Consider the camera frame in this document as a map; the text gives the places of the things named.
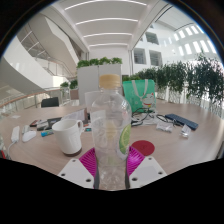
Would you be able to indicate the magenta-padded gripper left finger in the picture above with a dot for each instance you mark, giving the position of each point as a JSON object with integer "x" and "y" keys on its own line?
{"x": 76, "y": 171}

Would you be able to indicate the white ceramic mug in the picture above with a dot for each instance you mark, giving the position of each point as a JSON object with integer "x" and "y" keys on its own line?
{"x": 68, "y": 136}

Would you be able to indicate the black office chair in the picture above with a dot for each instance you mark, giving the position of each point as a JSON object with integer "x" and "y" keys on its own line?
{"x": 50, "y": 102}

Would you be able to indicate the white chair back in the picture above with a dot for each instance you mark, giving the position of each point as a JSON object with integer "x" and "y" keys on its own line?
{"x": 90, "y": 100}

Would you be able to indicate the teal marker pen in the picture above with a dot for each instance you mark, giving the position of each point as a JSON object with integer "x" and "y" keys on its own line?
{"x": 47, "y": 133}

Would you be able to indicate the clear bottle with lime label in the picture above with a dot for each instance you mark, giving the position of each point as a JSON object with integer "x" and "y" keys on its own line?
{"x": 110, "y": 133}

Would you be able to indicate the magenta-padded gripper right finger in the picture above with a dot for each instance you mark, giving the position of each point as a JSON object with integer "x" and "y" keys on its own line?
{"x": 146, "y": 171}

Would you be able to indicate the row of green hedge plants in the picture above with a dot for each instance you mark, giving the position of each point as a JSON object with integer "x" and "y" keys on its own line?
{"x": 186, "y": 78}

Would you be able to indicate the small clear plastic packet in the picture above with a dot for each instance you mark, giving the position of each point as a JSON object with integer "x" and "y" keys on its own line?
{"x": 185, "y": 131}

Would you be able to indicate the white cabinet topped with plants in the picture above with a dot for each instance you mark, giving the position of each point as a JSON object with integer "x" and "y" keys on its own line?
{"x": 88, "y": 80}

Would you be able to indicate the flat round red coaster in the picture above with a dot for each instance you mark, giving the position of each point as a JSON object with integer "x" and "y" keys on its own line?
{"x": 144, "y": 147}

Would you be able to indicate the white computer mouse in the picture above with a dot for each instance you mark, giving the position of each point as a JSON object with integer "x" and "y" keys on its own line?
{"x": 29, "y": 136}

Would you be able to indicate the potted green plants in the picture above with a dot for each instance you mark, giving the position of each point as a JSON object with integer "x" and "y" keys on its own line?
{"x": 73, "y": 85}

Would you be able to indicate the green tote bag with cat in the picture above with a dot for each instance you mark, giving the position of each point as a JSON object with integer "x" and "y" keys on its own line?
{"x": 140, "y": 95}

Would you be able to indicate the open white booklet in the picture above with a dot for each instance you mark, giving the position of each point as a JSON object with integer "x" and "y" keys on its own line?
{"x": 76, "y": 116}

